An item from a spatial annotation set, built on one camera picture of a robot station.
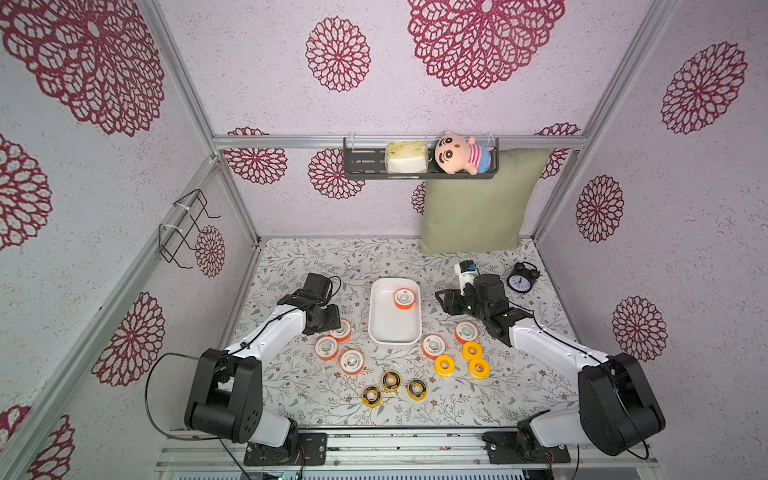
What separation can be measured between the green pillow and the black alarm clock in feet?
0.41

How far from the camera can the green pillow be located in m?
0.96

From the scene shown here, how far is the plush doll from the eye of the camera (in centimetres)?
86
